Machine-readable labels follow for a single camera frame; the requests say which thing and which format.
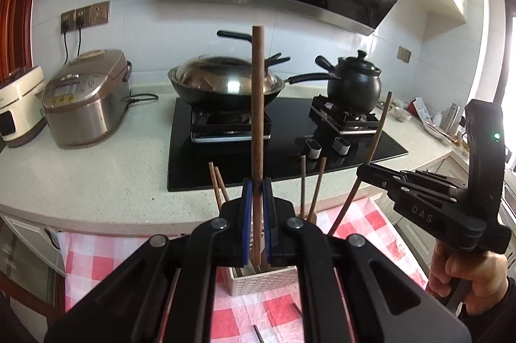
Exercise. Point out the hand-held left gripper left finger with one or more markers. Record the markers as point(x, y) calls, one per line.
point(247, 222)

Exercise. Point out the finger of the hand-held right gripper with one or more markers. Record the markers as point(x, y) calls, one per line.
point(379, 175)

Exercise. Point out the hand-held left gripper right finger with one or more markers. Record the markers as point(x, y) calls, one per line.
point(268, 222)

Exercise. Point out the cream plastic utensil basket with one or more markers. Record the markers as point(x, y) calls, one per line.
point(262, 282)

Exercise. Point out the person's right forearm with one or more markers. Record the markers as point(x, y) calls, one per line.
point(496, 321)

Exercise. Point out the person's right hand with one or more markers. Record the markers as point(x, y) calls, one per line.
point(483, 274)

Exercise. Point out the black burner grate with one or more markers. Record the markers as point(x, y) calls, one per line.
point(346, 121)
point(209, 127)

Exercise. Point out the small ceramic bowl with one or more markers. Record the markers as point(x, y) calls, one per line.
point(401, 114)

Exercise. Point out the red white packet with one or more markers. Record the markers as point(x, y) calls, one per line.
point(419, 109)

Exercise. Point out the black clay pot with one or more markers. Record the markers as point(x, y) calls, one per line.
point(354, 93)

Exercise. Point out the black glass gas stove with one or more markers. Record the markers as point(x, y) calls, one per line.
point(181, 165)

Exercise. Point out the black clay pot lid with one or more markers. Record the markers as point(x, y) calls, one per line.
point(361, 65)

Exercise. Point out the black wok with lid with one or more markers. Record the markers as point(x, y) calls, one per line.
point(225, 93)

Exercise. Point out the red white checked tablecloth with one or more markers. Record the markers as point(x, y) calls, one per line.
point(100, 258)

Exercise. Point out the glass wok lid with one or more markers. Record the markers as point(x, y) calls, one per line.
point(217, 69)

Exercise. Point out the metallic rice cooker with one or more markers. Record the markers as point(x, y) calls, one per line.
point(88, 105)

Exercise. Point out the cream electric cooker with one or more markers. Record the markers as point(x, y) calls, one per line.
point(20, 101)

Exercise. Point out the wooden framed glass door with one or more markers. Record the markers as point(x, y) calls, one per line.
point(20, 4)

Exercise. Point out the dark window frame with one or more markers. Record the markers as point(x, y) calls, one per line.
point(508, 85)

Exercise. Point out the beige wall switch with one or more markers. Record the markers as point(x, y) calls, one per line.
point(404, 54)

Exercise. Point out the beige wall socket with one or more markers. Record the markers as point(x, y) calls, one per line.
point(83, 14)
point(100, 11)
point(67, 18)

